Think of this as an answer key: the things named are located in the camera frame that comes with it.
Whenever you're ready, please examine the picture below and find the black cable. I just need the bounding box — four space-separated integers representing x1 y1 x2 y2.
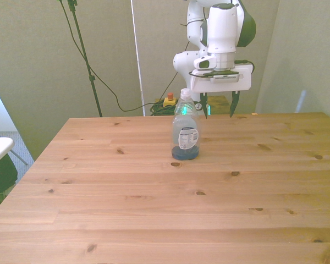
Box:
58 0 179 113

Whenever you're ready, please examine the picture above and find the black camera stand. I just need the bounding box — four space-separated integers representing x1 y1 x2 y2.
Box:
67 0 103 118

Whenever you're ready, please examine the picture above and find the coiled dark cable bundle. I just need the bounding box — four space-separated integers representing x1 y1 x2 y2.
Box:
149 99 177 117

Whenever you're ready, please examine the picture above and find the clear dish soap bottle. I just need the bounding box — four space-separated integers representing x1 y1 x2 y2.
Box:
171 88 201 161

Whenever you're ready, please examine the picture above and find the white vertical pole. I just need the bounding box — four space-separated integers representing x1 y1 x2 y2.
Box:
130 0 147 117

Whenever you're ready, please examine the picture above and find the yellow emergency stop button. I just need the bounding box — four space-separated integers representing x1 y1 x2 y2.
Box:
163 92 178 108

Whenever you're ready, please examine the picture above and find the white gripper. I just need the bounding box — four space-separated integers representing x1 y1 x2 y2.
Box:
190 63 252 120

